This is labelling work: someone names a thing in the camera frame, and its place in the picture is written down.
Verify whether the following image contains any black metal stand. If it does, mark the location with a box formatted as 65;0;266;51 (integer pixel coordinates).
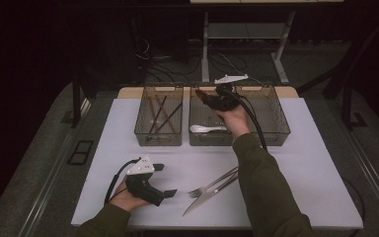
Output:
60;77;99;129
295;9;379;131

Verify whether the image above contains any transparent grey plastic bin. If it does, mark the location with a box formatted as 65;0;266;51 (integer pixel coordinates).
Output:
133;83;185;147
233;83;292;147
188;83;237;147

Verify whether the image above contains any tangle of floor cables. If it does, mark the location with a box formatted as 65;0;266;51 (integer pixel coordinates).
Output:
131;36;267;86

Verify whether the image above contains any black chopstick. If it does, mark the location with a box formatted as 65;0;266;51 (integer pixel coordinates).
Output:
149;95;168;134
154;101;184;135

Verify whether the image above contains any white metal desk frame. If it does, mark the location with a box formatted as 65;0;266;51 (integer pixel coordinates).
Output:
200;11;297;86

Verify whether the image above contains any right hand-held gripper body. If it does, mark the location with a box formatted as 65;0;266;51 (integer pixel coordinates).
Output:
206;73;250;113

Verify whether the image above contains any person's right hand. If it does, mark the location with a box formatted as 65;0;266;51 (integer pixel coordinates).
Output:
214;104;252;139

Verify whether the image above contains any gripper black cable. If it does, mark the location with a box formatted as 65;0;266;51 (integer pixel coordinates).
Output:
103;157;142;205
229;91;268;153

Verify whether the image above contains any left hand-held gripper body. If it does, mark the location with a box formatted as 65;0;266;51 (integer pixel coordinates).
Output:
124;154;168;207

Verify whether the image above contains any white ceramic spoon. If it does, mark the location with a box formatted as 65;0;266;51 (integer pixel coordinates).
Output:
189;123;228;134

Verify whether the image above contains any metal knife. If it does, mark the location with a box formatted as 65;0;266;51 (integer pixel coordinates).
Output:
182;172;240;217

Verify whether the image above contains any metal fork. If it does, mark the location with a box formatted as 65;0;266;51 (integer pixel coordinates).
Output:
188;166;240;199

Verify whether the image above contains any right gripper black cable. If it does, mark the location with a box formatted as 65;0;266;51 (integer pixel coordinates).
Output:
229;91;268;153

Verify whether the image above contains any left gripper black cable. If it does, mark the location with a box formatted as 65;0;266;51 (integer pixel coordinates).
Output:
103;157;142;205

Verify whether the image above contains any person's left hand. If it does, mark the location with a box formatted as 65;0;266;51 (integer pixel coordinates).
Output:
109;177;151;213

